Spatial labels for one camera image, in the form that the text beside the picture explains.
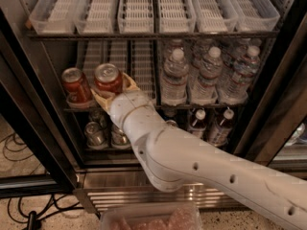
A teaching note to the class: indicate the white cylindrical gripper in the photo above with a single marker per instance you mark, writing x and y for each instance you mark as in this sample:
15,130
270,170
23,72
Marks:
127,103

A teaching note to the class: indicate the red coke can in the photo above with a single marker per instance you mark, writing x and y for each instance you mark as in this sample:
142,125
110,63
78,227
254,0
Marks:
107,77
75,83

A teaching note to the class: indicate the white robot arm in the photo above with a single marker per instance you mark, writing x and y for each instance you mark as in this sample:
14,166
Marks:
171,157

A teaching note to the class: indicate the silver can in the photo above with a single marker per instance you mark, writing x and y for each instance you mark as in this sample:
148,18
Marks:
119,140
95,136

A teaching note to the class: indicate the silver can far left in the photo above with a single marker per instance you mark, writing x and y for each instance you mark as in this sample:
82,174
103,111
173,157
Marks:
95,136

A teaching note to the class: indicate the top shelf tray three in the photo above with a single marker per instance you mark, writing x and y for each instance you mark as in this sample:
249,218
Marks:
135,16

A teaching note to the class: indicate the top shelf tray two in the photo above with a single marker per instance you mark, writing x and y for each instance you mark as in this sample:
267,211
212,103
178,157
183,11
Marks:
95,17

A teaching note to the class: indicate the top shelf tray four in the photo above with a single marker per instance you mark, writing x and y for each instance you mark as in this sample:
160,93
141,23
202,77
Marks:
176,16

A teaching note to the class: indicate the top shelf tray one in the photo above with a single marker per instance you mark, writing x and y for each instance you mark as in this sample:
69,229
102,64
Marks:
54,17

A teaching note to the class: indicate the fridge door left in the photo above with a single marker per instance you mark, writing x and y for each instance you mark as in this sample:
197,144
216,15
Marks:
23,109

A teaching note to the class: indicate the top shelf tray five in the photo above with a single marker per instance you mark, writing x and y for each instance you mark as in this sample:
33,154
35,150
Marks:
215,16

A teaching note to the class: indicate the top shelf tray six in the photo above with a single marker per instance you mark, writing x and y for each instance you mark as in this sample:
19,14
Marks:
255,15

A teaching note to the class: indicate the front left water bottle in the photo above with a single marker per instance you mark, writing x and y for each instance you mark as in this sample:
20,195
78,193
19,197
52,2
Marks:
174,78

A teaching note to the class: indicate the water bottle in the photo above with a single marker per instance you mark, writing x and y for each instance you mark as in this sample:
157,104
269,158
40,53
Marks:
244,69
203,88
174,78

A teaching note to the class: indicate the front middle water bottle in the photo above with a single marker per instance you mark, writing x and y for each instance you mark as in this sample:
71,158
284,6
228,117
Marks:
203,88

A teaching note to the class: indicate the dark drink bottle left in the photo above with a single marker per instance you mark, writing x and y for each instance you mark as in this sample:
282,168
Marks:
197,124

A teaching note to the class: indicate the dark drink bottle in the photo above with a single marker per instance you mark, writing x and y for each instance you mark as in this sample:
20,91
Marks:
221,127
197,124

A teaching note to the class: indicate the dark drink bottle right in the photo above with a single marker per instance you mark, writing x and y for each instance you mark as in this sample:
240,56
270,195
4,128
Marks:
221,127

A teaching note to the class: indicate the front right water bottle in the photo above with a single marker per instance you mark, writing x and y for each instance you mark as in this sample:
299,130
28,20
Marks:
244,69

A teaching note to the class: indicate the clear plastic bin foreground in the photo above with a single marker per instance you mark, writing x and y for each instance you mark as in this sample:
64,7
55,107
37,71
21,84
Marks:
153,216

